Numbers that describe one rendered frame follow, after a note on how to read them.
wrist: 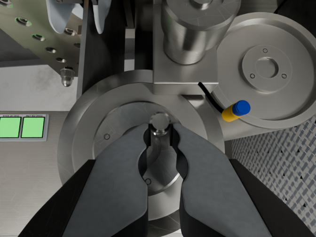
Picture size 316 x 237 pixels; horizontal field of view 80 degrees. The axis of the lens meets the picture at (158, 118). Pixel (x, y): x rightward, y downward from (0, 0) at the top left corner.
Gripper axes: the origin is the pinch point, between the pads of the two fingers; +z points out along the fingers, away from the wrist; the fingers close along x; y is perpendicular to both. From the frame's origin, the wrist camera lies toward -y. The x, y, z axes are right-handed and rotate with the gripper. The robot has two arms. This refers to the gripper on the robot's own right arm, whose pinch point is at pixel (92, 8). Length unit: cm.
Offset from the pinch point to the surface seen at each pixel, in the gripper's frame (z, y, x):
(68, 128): -2.6, 14.4, -0.5
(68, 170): -2.5, 18.1, -0.1
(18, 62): 220, -105, -175
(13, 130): 29.4, 10.6, -28.6
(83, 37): -2.0, 5.0, 0.0
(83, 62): -2.0, 7.8, 0.2
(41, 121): 29.4, 8.0, -22.0
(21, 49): 193, -109, -152
